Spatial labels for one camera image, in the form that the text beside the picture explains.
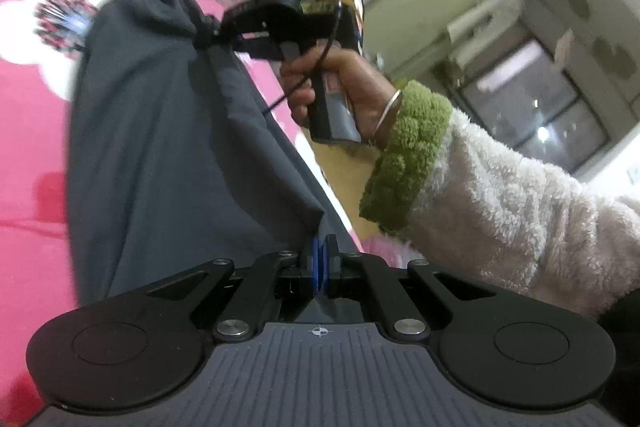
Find silver bracelet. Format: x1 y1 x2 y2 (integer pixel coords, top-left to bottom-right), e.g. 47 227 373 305
371 88 404 148

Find pink floral blanket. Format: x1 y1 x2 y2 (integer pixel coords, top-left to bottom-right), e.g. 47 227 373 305
0 0 401 413

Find black cable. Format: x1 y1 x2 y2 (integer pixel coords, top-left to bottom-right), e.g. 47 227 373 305
261 0 363 115

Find dark grey pants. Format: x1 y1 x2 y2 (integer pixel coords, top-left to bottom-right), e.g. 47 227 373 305
67 0 346 303

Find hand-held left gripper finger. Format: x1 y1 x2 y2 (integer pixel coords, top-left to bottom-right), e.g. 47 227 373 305
112 234 321 343
322 234 526 343

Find white air conditioner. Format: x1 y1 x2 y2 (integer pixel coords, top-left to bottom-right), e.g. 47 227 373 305
446 0 528 65

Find person's right hand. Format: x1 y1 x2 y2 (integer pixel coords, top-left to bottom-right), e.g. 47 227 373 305
278 46 403 148

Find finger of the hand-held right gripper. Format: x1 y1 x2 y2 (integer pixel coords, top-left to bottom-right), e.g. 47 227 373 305
191 16 227 54

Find window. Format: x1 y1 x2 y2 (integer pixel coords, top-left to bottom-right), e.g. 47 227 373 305
457 39 612 175

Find person's right forearm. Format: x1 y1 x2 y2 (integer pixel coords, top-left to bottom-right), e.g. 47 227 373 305
359 79 640 323

